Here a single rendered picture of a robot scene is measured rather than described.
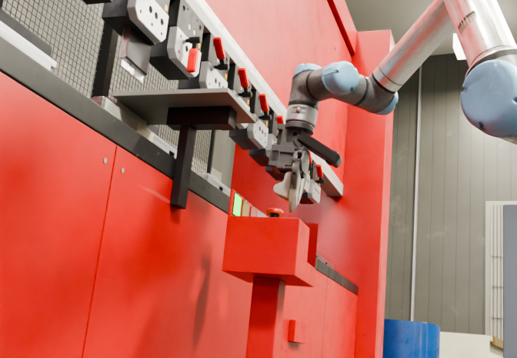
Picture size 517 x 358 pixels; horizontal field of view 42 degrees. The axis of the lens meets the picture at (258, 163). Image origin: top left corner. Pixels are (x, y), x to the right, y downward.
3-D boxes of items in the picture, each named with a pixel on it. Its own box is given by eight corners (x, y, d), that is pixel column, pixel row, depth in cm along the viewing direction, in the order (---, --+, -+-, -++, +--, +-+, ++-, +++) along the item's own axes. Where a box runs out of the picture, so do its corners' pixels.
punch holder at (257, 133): (252, 135, 217) (257, 88, 221) (228, 135, 220) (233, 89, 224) (266, 150, 231) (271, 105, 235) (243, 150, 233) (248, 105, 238)
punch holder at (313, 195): (311, 196, 289) (314, 159, 294) (292, 195, 292) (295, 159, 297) (319, 204, 303) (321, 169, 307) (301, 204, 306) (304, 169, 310)
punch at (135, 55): (125, 65, 148) (131, 26, 150) (116, 65, 148) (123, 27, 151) (145, 83, 157) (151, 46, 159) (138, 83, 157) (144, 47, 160)
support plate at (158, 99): (228, 92, 133) (228, 87, 133) (111, 95, 141) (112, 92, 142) (256, 123, 149) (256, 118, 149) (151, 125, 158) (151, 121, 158)
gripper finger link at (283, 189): (271, 209, 158) (278, 172, 161) (295, 212, 157) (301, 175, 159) (268, 206, 156) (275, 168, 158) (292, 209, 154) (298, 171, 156)
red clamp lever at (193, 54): (195, 70, 165) (199, 35, 168) (180, 71, 166) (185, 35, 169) (198, 73, 167) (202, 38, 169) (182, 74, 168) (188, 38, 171)
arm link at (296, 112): (320, 116, 166) (314, 104, 159) (317, 134, 165) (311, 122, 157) (291, 114, 168) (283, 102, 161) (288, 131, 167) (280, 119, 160)
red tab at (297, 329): (294, 341, 218) (295, 319, 220) (288, 341, 219) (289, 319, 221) (305, 343, 232) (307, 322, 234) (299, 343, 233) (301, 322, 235)
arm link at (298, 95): (308, 58, 161) (288, 66, 168) (301, 100, 158) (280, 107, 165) (333, 69, 165) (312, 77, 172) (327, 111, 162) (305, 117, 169)
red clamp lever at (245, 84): (247, 66, 200) (252, 95, 205) (234, 67, 202) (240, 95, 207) (245, 68, 199) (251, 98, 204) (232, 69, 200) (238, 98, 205)
